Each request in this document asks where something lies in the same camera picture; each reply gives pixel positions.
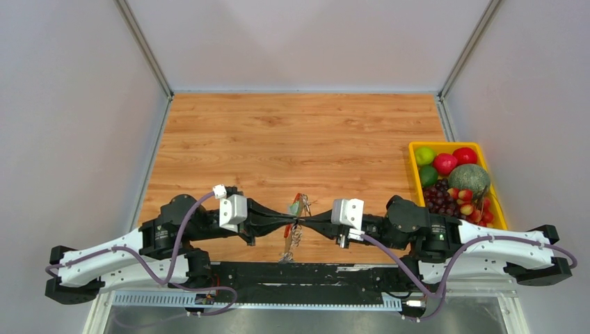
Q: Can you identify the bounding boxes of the red handled metal key organizer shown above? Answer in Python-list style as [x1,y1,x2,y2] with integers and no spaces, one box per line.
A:
[278,193,312,264]

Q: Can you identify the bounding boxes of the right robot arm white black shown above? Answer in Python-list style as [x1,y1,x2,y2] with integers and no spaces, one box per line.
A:
[298,196,577,291]

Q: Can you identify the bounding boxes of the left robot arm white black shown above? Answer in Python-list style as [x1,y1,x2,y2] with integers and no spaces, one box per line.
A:
[45,184,296,305]

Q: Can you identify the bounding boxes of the purple grape bunch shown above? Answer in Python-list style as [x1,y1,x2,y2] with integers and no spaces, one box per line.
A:
[422,178,466,218]

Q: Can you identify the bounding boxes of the dark green lime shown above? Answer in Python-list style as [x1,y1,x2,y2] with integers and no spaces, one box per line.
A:
[418,165,438,188]

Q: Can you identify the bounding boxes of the light green apple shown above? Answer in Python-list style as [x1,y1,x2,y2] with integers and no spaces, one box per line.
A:
[414,147,437,167]

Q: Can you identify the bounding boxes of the red apple left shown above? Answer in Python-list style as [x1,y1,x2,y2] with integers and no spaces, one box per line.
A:
[431,153,458,176]

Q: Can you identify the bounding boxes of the red apple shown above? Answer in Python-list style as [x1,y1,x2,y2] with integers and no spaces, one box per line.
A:
[452,147,478,166]
[431,153,458,176]

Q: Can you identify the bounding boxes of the yellow plastic fruit bin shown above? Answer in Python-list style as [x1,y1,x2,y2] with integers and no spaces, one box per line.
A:
[407,141,508,230]

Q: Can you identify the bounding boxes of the small red peaches cluster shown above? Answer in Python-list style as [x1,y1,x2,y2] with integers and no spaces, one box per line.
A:
[447,188,495,228]

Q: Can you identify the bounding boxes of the green netted melon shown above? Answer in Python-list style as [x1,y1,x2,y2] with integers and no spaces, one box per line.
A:
[447,164,491,198]

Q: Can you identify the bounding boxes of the red apple right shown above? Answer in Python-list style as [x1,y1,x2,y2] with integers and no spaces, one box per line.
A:
[452,147,478,166]

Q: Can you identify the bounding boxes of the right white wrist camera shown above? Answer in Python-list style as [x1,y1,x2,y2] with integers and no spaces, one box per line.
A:
[331,198,365,241]

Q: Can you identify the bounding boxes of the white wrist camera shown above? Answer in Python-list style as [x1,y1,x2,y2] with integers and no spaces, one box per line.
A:
[331,198,365,241]
[212,184,248,233]

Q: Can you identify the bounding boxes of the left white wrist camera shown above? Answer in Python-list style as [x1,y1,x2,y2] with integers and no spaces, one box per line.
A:
[212,184,248,233]

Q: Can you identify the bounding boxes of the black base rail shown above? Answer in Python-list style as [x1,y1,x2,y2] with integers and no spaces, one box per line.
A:
[206,262,419,305]

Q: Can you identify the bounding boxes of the slotted white cable duct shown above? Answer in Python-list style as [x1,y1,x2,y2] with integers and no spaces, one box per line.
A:
[113,291,403,312]

